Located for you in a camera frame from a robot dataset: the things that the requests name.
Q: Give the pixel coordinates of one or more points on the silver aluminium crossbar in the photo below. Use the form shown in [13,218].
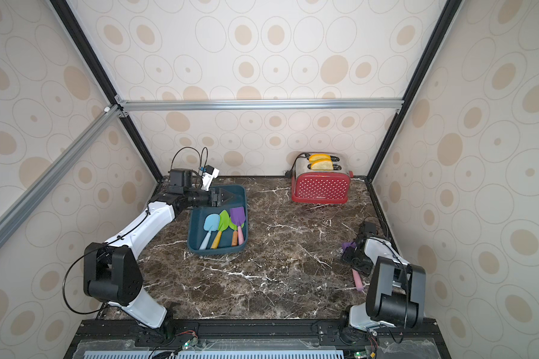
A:
[12,219]
[261,105]

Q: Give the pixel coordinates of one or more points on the green shovel yellow handle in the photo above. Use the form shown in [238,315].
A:
[224,220]

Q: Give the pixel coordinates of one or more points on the teal plastic storage box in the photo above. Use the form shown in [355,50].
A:
[197,233]

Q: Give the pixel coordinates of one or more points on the rear bread slice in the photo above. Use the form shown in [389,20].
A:
[319,157]

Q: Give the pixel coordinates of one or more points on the blue shovel light blue handle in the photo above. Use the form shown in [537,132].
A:
[211,224]

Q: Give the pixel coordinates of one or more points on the black corner frame post left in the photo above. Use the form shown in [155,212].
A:
[77,35]

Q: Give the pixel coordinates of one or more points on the silver aluminium crossbar left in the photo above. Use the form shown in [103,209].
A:
[12,219]

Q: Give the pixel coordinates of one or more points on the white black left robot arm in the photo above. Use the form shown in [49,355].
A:
[111,271]

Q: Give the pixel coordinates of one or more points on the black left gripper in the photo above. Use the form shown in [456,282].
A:
[218,201]

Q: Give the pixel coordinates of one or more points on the black corner frame post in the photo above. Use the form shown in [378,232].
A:
[439,33]
[77,35]

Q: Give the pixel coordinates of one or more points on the green shovel wooden handle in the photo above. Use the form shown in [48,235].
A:
[233,226]

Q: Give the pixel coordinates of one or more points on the bread slice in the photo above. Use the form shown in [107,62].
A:
[319,157]
[322,165]

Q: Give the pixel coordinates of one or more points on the silver aluminium crossbar back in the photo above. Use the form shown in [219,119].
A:
[261,105]

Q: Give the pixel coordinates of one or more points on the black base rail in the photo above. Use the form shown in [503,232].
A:
[325,338]

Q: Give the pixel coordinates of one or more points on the front bread slice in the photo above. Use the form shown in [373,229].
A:
[322,165]

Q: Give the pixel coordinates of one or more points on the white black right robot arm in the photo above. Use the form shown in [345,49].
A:
[396,294]

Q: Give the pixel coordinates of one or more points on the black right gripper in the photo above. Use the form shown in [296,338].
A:
[352,255]

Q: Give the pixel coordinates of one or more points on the black corner frame post right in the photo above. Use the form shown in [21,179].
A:
[439,33]

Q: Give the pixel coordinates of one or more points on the red polka dot toaster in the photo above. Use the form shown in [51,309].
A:
[320,187]

